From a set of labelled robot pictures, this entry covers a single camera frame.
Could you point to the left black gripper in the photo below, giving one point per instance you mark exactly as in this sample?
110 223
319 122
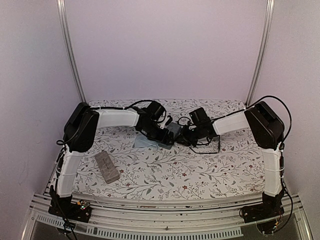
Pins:
163 139

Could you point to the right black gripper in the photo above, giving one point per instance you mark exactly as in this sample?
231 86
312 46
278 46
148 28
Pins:
182 137

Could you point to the light blue cloth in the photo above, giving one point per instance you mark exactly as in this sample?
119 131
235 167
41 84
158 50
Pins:
142 141

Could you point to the blue-grey glasses case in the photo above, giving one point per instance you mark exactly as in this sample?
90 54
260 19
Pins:
175 129

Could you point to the beige-grey glasses case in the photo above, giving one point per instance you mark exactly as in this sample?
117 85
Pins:
107 168

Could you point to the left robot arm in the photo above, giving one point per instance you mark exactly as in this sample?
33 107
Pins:
80 131

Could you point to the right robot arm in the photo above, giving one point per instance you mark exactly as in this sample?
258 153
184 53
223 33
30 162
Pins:
268 131

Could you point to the thin black-framed glasses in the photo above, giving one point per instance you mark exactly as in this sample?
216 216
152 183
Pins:
211 146

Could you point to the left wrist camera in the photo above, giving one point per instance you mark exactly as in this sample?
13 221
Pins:
168 119

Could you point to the front aluminium rail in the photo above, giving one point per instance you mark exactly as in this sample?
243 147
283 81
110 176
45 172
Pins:
204 219

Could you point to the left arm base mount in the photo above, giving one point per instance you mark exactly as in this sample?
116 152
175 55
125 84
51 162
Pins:
63 207

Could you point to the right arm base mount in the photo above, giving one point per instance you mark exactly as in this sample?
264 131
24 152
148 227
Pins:
270 207

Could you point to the right aluminium post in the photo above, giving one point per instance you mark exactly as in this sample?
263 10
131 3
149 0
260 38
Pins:
269 11

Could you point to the aluminium post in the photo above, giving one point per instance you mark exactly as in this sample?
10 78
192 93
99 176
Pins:
269 11
62 13

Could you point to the left aluminium post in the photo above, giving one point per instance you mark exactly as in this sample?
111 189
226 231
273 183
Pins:
62 13

